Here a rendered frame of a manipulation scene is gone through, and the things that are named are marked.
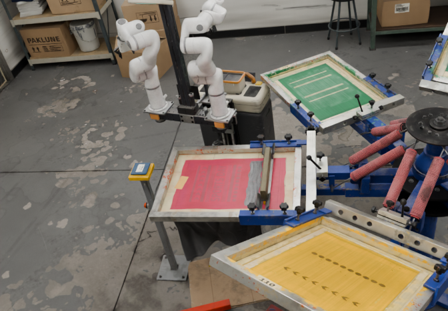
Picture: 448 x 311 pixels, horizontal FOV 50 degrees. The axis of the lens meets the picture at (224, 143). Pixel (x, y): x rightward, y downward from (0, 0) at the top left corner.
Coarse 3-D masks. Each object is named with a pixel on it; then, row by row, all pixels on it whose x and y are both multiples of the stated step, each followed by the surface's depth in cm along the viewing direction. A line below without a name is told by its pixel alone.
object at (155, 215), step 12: (300, 156) 271; (168, 168) 280; (300, 168) 263; (168, 180) 273; (300, 180) 255; (300, 192) 248; (156, 204) 258; (300, 204) 243; (156, 216) 251; (168, 216) 249; (180, 216) 248; (192, 216) 247; (204, 216) 245; (216, 216) 244; (228, 216) 243
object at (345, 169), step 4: (316, 168) 254; (328, 168) 252; (332, 168) 252; (336, 168) 251; (340, 168) 251; (344, 168) 250; (348, 168) 250; (316, 172) 251; (328, 172) 250; (332, 172) 249; (336, 172) 249; (340, 172) 248; (344, 172) 248; (348, 172) 248; (316, 176) 253; (328, 176) 251; (336, 176) 250; (340, 176) 250; (344, 176) 250; (348, 176) 249
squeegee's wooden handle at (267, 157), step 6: (270, 150) 270; (264, 156) 265; (270, 156) 269; (264, 162) 261; (270, 162) 268; (264, 168) 257; (264, 174) 253; (264, 180) 249; (264, 186) 246; (264, 192) 244; (264, 198) 247
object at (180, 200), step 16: (176, 192) 268; (240, 192) 260; (272, 192) 257; (176, 208) 258; (192, 208) 256; (208, 208) 254; (224, 208) 253; (240, 208) 251; (256, 208) 249; (272, 208) 247
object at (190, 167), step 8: (192, 160) 288; (200, 160) 287; (208, 160) 286; (216, 160) 285; (224, 160) 284; (232, 160) 282; (240, 160) 281; (248, 160) 280; (256, 160) 279; (280, 160) 276; (184, 168) 283; (192, 168) 282; (248, 168) 275; (280, 168) 271; (192, 176) 277; (248, 176) 269; (272, 176) 266; (280, 176) 265
